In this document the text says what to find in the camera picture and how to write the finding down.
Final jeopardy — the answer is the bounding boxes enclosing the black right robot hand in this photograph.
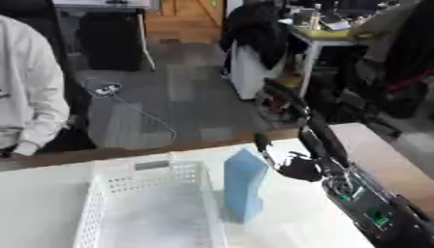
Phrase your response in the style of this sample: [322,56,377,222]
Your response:
[252,110,353,183]

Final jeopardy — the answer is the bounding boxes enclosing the light blue box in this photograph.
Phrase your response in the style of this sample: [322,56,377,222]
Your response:
[222,147,271,225]

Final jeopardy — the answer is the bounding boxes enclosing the white desk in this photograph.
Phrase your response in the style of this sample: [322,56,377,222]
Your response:
[286,18,370,98]

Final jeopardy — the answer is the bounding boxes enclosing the black jacket on chair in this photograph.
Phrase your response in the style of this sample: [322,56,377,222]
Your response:
[218,1,297,71]

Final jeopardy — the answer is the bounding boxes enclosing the white perforated plastic basket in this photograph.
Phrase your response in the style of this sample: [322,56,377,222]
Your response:
[71,160,231,248]

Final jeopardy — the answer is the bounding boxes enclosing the white power strip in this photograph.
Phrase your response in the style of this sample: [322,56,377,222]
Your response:
[93,83,122,97]

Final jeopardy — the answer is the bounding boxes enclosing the black cabinet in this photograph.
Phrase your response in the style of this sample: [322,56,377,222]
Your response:
[76,12,146,73]

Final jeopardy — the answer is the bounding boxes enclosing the person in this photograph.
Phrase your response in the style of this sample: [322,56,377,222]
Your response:
[0,14,72,158]

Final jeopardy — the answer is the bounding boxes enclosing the grey cable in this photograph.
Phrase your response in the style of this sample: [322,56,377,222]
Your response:
[82,77,180,143]

